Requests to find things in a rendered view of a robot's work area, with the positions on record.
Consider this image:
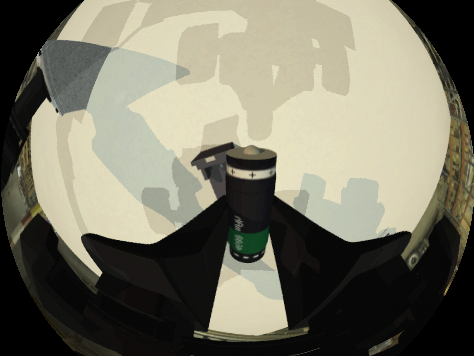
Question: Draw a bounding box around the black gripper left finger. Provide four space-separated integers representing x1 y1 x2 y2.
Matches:
81 195 229 332

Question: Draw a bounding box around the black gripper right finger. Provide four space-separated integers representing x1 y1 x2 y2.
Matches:
268 195 411 330

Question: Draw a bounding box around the black cylindrical battery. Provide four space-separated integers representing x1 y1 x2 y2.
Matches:
226 145 277 263

